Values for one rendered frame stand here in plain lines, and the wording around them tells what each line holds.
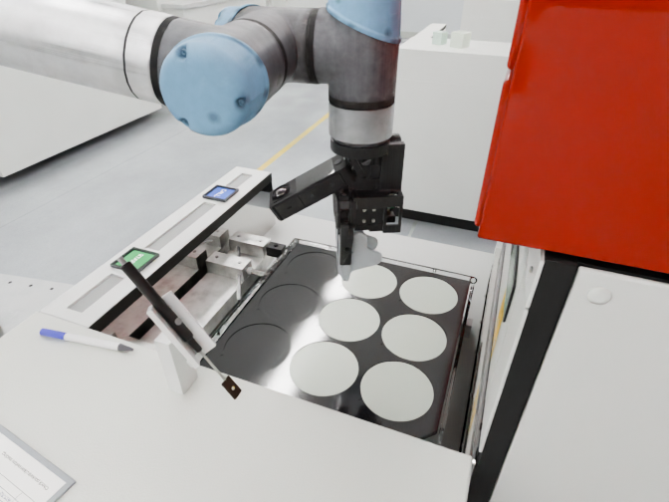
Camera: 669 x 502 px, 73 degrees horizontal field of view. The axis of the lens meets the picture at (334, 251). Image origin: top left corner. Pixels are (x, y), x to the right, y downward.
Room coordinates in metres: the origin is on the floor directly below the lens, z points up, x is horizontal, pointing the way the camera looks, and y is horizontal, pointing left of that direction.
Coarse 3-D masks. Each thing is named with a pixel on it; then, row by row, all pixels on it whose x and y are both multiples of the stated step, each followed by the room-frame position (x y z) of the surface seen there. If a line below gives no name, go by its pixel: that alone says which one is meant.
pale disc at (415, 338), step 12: (396, 324) 0.53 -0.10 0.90; (408, 324) 0.53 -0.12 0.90; (420, 324) 0.53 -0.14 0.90; (432, 324) 0.53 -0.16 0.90; (384, 336) 0.50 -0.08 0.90; (396, 336) 0.50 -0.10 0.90; (408, 336) 0.50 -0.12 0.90; (420, 336) 0.50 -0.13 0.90; (432, 336) 0.50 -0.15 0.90; (444, 336) 0.50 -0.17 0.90; (396, 348) 0.48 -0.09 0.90; (408, 348) 0.48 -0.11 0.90; (420, 348) 0.48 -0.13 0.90; (432, 348) 0.48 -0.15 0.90; (444, 348) 0.48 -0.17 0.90; (420, 360) 0.45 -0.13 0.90
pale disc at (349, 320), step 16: (336, 304) 0.57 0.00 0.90; (352, 304) 0.57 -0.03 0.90; (368, 304) 0.57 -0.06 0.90; (320, 320) 0.54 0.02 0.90; (336, 320) 0.54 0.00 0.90; (352, 320) 0.54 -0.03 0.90; (368, 320) 0.54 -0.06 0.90; (336, 336) 0.50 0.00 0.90; (352, 336) 0.50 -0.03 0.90; (368, 336) 0.50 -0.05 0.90
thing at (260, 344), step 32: (288, 256) 0.71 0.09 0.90; (320, 256) 0.72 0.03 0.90; (288, 288) 0.62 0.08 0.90; (320, 288) 0.62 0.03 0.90; (256, 320) 0.54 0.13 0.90; (288, 320) 0.54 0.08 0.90; (384, 320) 0.54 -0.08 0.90; (448, 320) 0.54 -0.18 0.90; (224, 352) 0.47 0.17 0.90; (256, 352) 0.47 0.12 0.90; (288, 352) 0.47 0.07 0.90; (352, 352) 0.47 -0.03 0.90; (384, 352) 0.47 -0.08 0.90; (448, 352) 0.47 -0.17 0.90; (288, 384) 0.41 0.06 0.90; (352, 384) 0.41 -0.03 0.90
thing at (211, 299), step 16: (240, 256) 0.74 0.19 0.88; (256, 256) 0.74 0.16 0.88; (208, 272) 0.69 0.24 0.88; (192, 288) 0.64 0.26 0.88; (208, 288) 0.64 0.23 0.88; (224, 288) 0.64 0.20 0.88; (192, 304) 0.60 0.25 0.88; (208, 304) 0.60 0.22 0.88; (224, 304) 0.60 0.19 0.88; (208, 320) 0.56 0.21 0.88; (144, 336) 0.52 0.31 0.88
